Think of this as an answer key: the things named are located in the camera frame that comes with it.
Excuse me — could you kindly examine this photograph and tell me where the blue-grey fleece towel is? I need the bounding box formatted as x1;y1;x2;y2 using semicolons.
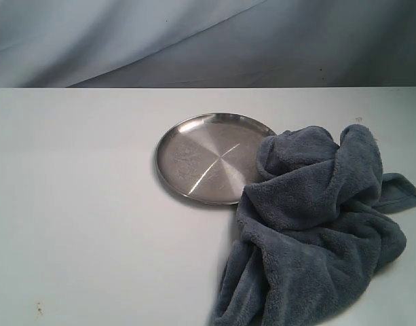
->
212;124;416;325

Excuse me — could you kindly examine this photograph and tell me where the round stainless steel plate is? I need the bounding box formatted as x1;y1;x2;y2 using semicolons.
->
154;113;275;205

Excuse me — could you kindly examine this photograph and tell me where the white backdrop cloth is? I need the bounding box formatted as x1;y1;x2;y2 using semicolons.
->
0;1;416;88

